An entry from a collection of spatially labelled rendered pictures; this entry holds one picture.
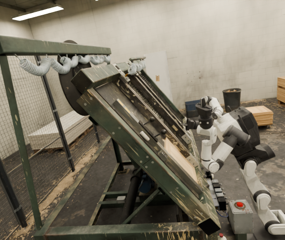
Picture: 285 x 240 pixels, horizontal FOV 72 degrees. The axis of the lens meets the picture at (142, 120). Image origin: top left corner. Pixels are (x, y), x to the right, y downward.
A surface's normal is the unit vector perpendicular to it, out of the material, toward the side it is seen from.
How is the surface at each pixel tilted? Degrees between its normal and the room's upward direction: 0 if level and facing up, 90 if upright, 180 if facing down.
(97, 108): 90
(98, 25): 90
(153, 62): 90
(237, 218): 90
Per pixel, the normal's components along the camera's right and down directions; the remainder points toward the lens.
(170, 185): -0.13, 0.31
